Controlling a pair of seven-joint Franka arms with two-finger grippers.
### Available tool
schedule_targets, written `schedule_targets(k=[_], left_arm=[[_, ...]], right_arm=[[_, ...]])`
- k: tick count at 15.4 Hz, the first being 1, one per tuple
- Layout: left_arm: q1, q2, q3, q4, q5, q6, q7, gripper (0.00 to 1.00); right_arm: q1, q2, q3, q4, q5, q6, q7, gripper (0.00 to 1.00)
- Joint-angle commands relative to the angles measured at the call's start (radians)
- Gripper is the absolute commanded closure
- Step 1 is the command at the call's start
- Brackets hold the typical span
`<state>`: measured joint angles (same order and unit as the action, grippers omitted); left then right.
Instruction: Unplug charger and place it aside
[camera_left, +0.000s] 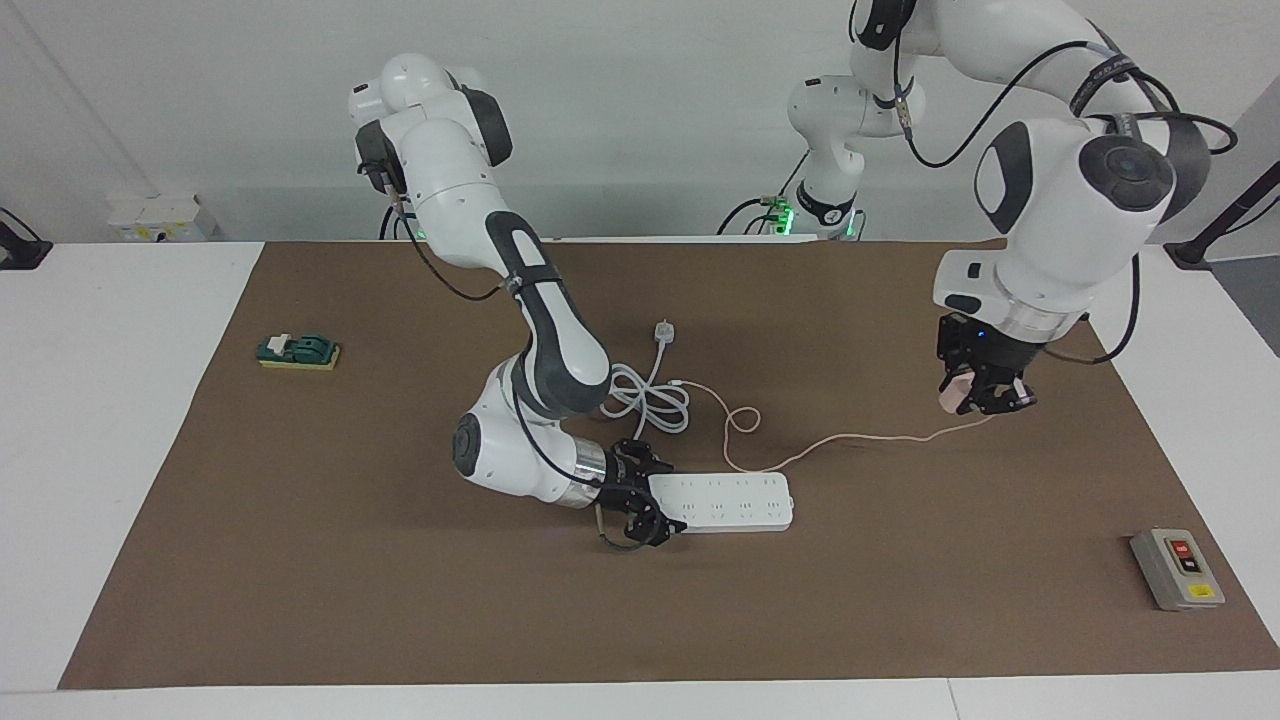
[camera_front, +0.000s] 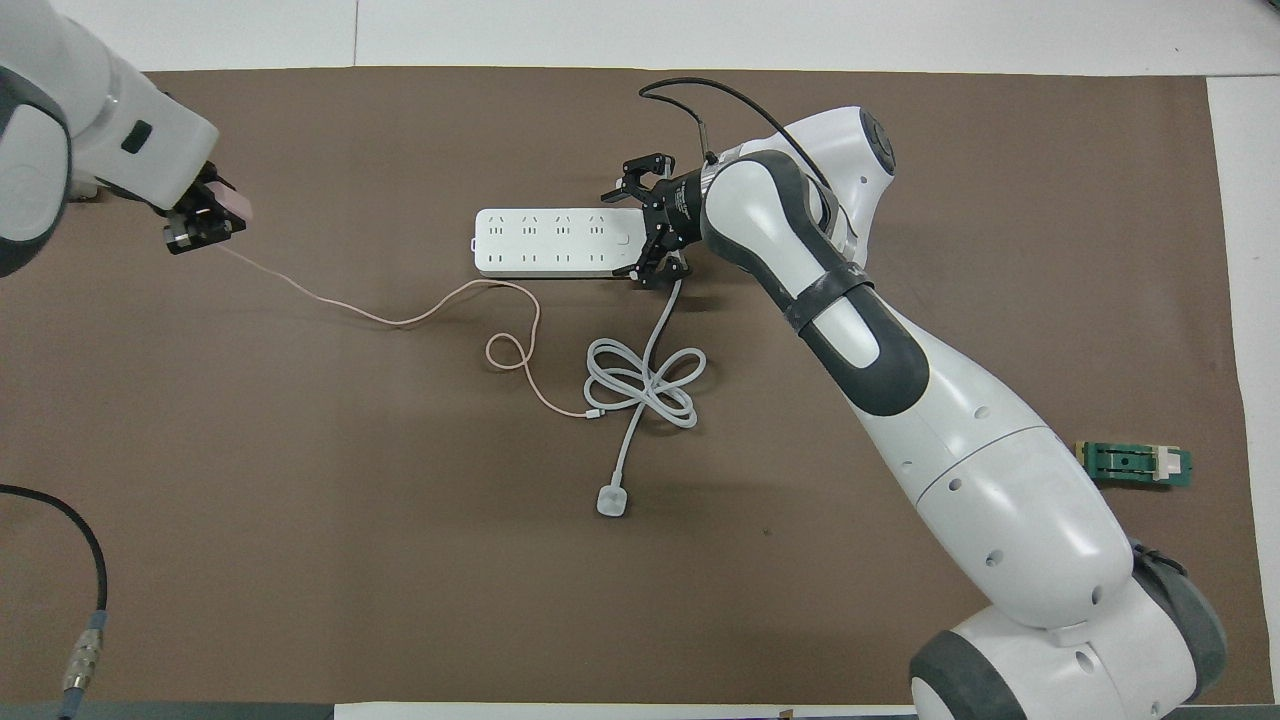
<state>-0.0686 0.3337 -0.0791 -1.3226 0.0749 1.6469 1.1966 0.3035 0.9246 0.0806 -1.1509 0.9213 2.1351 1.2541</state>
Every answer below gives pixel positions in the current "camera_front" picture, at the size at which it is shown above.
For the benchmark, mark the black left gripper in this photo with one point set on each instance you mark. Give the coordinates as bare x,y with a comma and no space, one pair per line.
195,205

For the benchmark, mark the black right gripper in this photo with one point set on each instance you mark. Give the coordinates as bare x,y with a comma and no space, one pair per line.
675,205

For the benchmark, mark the pink charger adapter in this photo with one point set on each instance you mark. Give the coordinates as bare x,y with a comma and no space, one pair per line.
240,210

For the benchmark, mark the white power strip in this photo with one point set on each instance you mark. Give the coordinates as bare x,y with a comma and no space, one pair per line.
550,243

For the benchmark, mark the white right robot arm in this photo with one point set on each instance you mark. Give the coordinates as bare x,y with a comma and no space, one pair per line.
950,420

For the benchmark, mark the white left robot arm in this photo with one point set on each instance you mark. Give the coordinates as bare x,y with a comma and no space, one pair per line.
60,90

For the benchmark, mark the brown table mat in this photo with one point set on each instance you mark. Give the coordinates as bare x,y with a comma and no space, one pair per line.
300,550

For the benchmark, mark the grey on-off switch box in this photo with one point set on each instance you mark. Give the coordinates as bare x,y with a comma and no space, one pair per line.
85,190

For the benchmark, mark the green knife switch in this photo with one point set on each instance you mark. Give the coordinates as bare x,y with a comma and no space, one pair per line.
1130,464

